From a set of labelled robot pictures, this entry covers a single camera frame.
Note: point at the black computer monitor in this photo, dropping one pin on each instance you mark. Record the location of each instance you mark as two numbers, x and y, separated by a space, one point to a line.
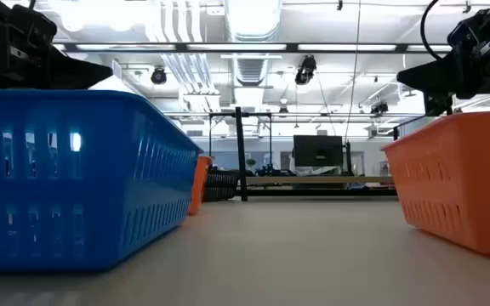
317 151

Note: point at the blue plastic basket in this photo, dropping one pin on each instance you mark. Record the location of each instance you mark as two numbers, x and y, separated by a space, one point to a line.
79 178

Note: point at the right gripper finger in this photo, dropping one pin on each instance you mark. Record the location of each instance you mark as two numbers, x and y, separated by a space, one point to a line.
438 105
428 78

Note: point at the black ceiling spotlight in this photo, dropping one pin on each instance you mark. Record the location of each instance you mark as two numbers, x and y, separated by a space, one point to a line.
305 70
158 76
380 108

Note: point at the black metal rig frame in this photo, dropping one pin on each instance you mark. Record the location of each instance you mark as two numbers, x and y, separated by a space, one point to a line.
321 192

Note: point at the orange plastic basket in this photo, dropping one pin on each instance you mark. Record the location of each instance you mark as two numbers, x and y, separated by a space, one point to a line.
453 178
196 187

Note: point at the black overhead light bar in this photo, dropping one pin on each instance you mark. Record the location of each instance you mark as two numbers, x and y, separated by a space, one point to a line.
292 47

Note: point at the black plastic basket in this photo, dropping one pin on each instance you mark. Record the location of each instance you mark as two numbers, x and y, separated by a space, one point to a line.
221 185

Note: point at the black metal shelf end frame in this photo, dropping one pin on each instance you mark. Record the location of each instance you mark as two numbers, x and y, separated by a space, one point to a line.
395 134
241 161

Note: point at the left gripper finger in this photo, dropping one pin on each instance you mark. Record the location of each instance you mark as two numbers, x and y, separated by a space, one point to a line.
75 76

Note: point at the silver ventilation duct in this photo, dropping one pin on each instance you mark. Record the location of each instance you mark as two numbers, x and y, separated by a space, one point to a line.
251 38

